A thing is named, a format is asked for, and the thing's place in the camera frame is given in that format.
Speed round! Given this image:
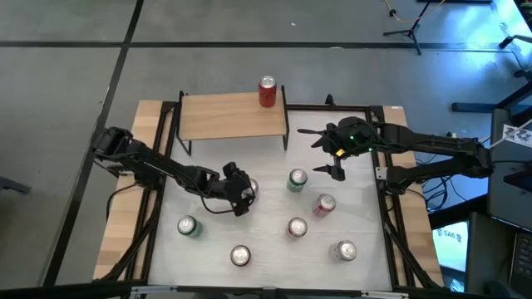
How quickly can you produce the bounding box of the black keyboard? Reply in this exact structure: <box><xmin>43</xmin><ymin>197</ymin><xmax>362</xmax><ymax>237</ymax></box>
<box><xmin>509</xmin><ymin>231</ymin><xmax>532</xmax><ymax>297</ymax></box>

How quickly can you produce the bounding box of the black wooden-top shelf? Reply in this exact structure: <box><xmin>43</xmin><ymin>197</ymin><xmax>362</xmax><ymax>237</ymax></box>
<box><xmin>176</xmin><ymin>85</ymin><xmax>291</xmax><ymax>157</ymax></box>

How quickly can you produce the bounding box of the monitor with white screen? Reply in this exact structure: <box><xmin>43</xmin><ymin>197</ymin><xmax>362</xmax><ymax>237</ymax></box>
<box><xmin>431</xmin><ymin>221</ymin><xmax>470</xmax><ymax>273</ymax></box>

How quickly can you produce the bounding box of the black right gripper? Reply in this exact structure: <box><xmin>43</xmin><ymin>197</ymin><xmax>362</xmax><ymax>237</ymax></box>
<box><xmin>297</xmin><ymin>116</ymin><xmax>377</xmax><ymax>183</ymax></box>

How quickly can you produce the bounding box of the yellow floor cable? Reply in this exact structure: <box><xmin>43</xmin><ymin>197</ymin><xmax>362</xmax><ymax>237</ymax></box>
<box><xmin>384</xmin><ymin>0</ymin><xmax>448</xmax><ymax>25</ymax></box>

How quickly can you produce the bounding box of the white printed paper sign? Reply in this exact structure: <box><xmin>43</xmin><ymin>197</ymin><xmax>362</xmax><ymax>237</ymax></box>
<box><xmin>501</xmin><ymin>123</ymin><xmax>532</xmax><ymax>150</ymax></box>

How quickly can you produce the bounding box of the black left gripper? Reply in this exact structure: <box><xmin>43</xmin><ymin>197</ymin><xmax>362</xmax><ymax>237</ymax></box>
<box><xmin>207</xmin><ymin>162</ymin><xmax>257</xmax><ymax>217</ymax></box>

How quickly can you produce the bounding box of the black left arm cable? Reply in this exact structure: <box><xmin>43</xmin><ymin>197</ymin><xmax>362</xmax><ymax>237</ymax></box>
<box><xmin>200</xmin><ymin>193</ymin><xmax>236</xmax><ymax>216</ymax></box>

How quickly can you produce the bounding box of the black cable bundle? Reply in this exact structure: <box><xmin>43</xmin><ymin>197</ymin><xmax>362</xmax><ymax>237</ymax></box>
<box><xmin>413</xmin><ymin>157</ymin><xmax>469</xmax><ymax>213</ymax></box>

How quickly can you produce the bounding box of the green Sprite can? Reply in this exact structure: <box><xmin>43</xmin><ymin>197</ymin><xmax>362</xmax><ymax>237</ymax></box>
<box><xmin>176</xmin><ymin>214</ymin><xmax>204</xmax><ymax>240</ymax></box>
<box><xmin>286</xmin><ymin>168</ymin><xmax>309</xmax><ymax>194</ymax></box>

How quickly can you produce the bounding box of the black furniture foot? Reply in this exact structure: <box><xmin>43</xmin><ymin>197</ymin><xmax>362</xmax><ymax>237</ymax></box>
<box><xmin>0</xmin><ymin>176</ymin><xmax>32</xmax><ymax>195</ymax></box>

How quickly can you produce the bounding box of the silver aluminium extrusion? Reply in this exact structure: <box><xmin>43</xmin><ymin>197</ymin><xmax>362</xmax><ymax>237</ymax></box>
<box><xmin>129</xmin><ymin>284</ymin><xmax>179</xmax><ymax>299</ymax></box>
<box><xmin>360</xmin><ymin>290</ymin><xmax>411</xmax><ymax>299</ymax></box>

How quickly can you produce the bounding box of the black metal table frame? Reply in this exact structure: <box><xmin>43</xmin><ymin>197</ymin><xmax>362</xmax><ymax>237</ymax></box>
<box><xmin>94</xmin><ymin>93</ymin><xmax>444</xmax><ymax>299</ymax></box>

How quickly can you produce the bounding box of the red Coke Zero can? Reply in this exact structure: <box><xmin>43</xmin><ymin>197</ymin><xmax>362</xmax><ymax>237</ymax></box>
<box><xmin>258</xmin><ymin>75</ymin><xmax>278</xmax><ymax>109</ymax></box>
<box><xmin>286</xmin><ymin>217</ymin><xmax>309</xmax><ymax>239</ymax></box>

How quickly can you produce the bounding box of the black tripod stand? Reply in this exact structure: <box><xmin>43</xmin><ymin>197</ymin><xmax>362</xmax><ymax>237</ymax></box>
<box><xmin>382</xmin><ymin>0</ymin><xmax>448</xmax><ymax>56</ymax></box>

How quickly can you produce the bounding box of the grey desk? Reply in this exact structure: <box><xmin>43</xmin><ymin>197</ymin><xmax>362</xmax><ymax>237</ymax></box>
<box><xmin>486</xmin><ymin>106</ymin><xmax>532</xmax><ymax>232</ymax></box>

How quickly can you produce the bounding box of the black cable beside table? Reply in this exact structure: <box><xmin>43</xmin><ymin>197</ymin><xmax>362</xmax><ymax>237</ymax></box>
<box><xmin>106</xmin><ymin>182</ymin><xmax>140</xmax><ymax>221</ymax></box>

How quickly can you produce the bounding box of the silver Diet Coke can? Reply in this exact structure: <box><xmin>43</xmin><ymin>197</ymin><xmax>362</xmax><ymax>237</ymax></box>
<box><xmin>244</xmin><ymin>178</ymin><xmax>260</xmax><ymax>199</ymax></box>
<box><xmin>328</xmin><ymin>239</ymin><xmax>358</xmax><ymax>262</ymax></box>

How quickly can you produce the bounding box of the black floor stand base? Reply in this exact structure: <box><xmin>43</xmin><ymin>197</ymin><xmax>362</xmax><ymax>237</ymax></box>
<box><xmin>451</xmin><ymin>70</ymin><xmax>532</xmax><ymax>114</ymax></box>

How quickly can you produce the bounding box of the red Star Wars Coca-Cola can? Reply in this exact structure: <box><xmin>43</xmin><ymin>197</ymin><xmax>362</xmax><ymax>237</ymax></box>
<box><xmin>312</xmin><ymin>193</ymin><xmax>337</xmax><ymax>218</ymax></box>

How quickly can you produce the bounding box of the white cable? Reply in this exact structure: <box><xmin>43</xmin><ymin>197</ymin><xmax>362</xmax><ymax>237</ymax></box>
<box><xmin>488</xmin><ymin>119</ymin><xmax>532</xmax><ymax>150</ymax></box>

